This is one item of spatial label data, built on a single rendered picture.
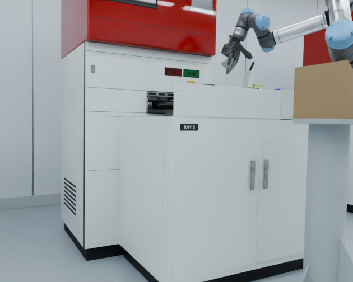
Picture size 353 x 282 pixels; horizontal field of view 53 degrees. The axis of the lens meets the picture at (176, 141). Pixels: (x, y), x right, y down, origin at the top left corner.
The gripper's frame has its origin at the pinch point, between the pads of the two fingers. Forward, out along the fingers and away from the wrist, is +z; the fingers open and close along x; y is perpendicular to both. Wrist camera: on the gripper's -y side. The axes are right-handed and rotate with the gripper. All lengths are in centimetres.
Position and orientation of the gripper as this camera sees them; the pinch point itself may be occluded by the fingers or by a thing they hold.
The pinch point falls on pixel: (228, 72)
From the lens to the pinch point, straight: 204.4
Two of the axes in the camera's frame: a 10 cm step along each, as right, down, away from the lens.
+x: -5.7, -0.8, -8.2
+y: -7.4, -3.7, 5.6
